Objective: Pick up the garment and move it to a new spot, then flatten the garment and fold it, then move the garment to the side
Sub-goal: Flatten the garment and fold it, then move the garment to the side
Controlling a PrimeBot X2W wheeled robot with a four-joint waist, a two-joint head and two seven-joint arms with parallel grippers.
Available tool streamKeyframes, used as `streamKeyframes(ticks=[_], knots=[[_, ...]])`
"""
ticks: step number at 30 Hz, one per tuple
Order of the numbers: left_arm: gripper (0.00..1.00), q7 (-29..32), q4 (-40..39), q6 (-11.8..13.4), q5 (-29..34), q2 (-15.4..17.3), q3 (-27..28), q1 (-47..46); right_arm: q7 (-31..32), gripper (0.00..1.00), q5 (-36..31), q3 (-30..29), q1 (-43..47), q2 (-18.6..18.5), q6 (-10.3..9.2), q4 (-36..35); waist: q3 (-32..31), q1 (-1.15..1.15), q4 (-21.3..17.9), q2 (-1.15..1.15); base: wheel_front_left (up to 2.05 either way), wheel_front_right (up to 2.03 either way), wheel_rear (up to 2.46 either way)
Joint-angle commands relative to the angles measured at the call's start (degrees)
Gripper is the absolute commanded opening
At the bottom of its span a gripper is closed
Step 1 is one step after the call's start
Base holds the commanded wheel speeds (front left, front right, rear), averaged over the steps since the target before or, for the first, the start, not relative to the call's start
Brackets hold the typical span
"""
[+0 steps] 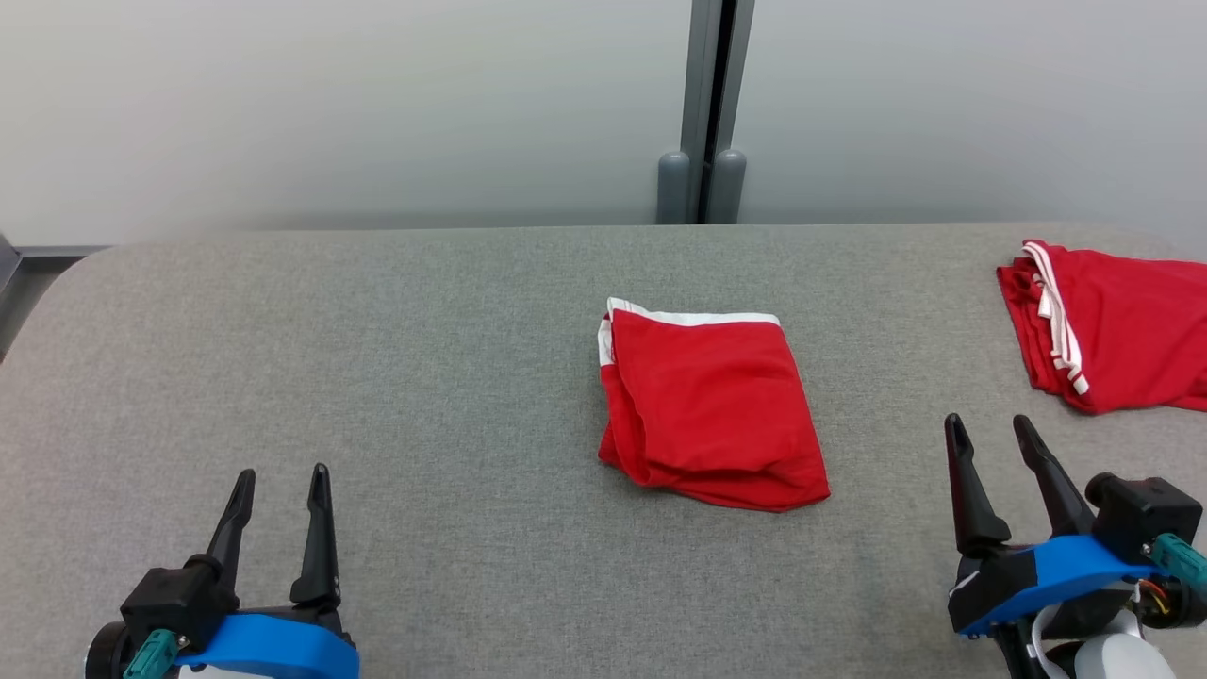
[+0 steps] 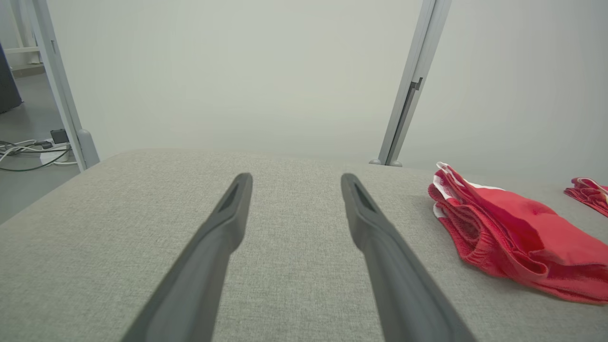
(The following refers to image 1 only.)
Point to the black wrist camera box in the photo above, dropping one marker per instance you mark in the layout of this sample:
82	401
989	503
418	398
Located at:
174	594
1146	509

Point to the grey partition post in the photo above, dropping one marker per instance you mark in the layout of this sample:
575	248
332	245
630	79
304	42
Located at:
717	94

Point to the grey wall baseboard strip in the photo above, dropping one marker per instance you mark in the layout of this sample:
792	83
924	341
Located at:
38	273

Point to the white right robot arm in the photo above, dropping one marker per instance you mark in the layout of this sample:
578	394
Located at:
1122	655

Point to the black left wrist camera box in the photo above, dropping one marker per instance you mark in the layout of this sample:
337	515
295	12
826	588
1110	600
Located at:
174	594

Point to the red basketball jersey white trim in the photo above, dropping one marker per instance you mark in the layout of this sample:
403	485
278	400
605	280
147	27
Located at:
1122	330

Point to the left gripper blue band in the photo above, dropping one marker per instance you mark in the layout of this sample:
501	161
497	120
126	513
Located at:
273	646

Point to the red shorts white side stripe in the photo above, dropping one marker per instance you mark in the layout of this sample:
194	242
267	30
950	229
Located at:
717	405

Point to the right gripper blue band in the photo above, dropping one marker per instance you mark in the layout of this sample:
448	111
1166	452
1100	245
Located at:
1047	575

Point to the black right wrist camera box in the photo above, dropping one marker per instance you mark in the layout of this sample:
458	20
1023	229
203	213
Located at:
1146	509

